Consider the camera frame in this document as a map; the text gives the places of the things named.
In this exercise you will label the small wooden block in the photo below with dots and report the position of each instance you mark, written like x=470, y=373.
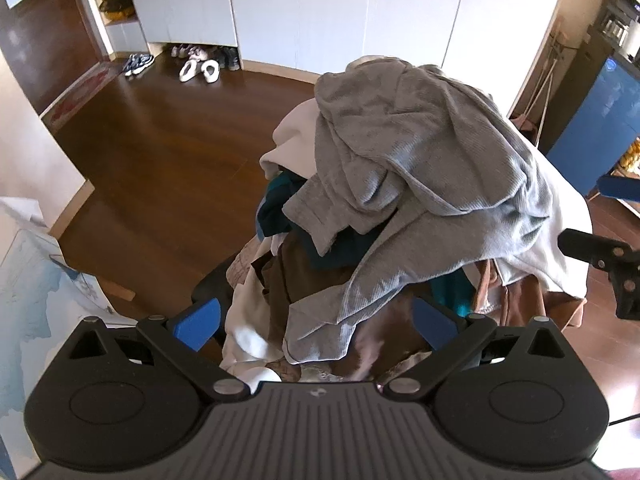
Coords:
x=119, y=291

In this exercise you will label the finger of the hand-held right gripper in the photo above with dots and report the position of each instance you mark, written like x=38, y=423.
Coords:
x=590, y=247
x=620, y=187

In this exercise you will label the blue and white sneaker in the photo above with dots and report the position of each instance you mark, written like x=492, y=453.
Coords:
x=131, y=64
x=145, y=61

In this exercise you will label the red patterned rug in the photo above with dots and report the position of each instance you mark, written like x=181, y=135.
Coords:
x=80, y=92

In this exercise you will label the dark shoes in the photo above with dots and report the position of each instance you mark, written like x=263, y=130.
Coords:
x=229, y=57

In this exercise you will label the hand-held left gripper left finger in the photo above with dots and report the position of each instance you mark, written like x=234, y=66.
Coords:
x=197, y=322

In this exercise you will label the grey ribbed garment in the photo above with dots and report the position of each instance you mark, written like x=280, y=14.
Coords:
x=400, y=160

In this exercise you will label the white wardrobe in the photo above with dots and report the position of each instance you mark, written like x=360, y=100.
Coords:
x=325, y=15

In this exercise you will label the white slipper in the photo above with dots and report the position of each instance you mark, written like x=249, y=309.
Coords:
x=211, y=71
x=189, y=70

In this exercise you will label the yellow bag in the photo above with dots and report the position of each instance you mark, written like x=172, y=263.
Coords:
x=116, y=6

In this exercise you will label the blue cabinet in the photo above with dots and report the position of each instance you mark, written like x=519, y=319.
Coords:
x=595, y=130

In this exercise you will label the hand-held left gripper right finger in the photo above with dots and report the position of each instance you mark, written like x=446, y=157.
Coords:
x=432, y=327

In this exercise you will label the white garment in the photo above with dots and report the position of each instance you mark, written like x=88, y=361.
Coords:
x=555, y=220

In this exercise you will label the brown garment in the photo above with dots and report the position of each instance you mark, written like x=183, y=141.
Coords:
x=280, y=280

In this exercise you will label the black shelf unit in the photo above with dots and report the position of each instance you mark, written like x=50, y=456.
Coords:
x=595, y=35

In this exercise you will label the pink and white sneakers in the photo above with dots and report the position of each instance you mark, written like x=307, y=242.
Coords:
x=189, y=51

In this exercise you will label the cream garment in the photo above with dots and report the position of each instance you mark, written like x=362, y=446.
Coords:
x=295, y=135

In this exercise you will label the white cloth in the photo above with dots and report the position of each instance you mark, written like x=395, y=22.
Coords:
x=245, y=320

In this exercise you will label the printed blue table mat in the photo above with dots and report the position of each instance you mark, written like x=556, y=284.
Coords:
x=30, y=310

